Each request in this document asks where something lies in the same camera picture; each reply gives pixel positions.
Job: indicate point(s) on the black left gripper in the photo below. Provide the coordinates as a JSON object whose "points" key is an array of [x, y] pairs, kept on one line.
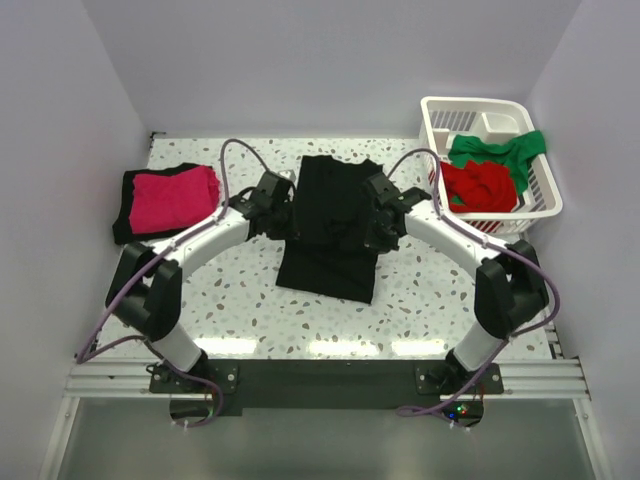
{"points": [[289, 230]]}

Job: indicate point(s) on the folded pink t shirt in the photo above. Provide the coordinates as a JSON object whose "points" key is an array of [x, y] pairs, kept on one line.
{"points": [[162, 203]]}

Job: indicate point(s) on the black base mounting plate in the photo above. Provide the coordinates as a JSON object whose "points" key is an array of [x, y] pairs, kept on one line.
{"points": [[304, 384]]}

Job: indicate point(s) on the red t shirt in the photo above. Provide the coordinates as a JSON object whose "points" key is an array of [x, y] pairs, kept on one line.
{"points": [[479, 188]]}

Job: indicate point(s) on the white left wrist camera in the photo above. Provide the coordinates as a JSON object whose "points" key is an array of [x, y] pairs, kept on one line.
{"points": [[287, 174]]}

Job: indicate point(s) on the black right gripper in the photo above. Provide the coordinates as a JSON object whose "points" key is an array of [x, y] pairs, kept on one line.
{"points": [[375, 244]]}

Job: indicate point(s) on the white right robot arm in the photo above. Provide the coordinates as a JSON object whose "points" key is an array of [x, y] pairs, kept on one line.
{"points": [[509, 290]]}

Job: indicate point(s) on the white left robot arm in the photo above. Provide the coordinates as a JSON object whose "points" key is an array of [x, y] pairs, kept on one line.
{"points": [[146, 291]]}

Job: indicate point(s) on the white plastic laundry basket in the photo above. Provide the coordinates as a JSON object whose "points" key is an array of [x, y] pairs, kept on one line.
{"points": [[494, 122]]}

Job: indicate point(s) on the green t shirt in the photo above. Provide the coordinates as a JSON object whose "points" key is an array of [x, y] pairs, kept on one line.
{"points": [[513, 157]]}

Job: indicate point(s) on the black t shirt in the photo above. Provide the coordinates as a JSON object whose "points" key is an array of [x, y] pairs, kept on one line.
{"points": [[331, 213], [122, 232]]}

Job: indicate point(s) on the folded black t shirt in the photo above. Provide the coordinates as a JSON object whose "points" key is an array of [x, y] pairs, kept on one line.
{"points": [[122, 232]]}

